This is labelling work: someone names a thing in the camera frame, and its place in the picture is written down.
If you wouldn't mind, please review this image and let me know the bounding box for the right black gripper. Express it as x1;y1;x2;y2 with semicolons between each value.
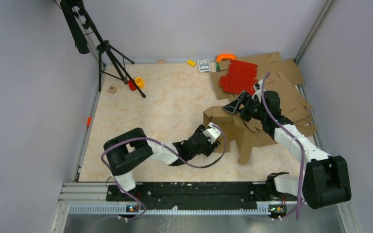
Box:
222;91;267;123

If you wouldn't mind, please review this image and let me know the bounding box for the brown cardboard box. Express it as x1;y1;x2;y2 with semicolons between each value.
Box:
203;106;276;165

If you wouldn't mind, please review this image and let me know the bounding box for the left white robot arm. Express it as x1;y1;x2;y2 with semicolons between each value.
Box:
101;122;226;201

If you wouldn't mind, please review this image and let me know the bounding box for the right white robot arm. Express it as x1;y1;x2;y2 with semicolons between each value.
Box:
223;91;352;209

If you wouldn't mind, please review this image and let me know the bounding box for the red cardboard box blank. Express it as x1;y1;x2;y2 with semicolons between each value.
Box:
220;60;258;95

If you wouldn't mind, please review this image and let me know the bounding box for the playing card deck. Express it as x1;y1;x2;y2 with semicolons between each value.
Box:
197;59;211;73

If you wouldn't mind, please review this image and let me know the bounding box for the stack of brown cardboard blanks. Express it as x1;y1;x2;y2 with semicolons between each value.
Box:
203;52;317;147

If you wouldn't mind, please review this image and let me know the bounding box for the yellow block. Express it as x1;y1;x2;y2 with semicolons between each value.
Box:
187;60;196;67

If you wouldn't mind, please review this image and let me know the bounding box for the yellow and red toy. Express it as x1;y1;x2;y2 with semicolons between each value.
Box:
128;77;145;91

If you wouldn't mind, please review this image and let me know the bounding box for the small wooden block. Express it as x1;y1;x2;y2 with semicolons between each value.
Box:
108;86;117;94

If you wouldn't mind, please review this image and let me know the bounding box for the small orange clip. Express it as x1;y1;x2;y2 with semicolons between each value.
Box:
86;116;92;128

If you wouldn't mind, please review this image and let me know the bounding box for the black tripod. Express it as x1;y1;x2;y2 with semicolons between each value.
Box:
58;0;146;98

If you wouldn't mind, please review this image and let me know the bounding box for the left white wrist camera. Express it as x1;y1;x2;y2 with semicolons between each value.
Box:
203;122;221;144

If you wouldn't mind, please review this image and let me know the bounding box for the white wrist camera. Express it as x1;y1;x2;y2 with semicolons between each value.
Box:
253;79;263;96
203;122;221;144

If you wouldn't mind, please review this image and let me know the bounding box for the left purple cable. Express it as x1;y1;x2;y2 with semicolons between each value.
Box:
100;122;228;222

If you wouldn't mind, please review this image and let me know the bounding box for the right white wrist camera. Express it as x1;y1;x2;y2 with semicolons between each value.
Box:
253;79;263;96

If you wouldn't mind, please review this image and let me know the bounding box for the orange tape ring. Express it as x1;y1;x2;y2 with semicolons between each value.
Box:
216;53;238;63

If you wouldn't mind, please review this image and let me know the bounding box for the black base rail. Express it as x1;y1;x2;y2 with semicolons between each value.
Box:
106;182;296;216

